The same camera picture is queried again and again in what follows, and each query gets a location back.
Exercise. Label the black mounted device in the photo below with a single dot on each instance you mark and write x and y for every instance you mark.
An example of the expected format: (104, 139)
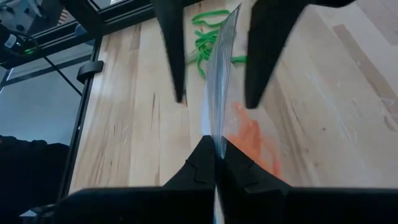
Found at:
(12, 43)

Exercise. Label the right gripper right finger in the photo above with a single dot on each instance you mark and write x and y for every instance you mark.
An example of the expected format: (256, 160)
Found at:
(295, 207)

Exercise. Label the person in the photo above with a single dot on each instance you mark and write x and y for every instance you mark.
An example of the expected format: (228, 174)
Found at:
(28, 174)

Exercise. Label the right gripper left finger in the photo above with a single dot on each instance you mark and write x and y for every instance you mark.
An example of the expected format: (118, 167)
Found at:
(140, 205)

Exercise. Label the green rubber band pile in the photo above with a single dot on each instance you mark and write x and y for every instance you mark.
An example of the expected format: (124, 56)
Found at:
(203, 40)

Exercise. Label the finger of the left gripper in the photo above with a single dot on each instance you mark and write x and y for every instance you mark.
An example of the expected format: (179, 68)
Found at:
(172, 37)
(267, 46)

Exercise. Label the clear zip bag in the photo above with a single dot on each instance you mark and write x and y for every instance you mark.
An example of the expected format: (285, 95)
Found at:
(219, 77)

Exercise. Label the black aluminium table frame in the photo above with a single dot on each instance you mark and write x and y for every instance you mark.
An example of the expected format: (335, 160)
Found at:
(81, 109)

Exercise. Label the orange rubber band pile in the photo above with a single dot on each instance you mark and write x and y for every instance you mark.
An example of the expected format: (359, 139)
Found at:
(252, 137)

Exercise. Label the black mat striped edge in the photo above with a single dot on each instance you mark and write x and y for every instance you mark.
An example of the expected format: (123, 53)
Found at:
(63, 17)

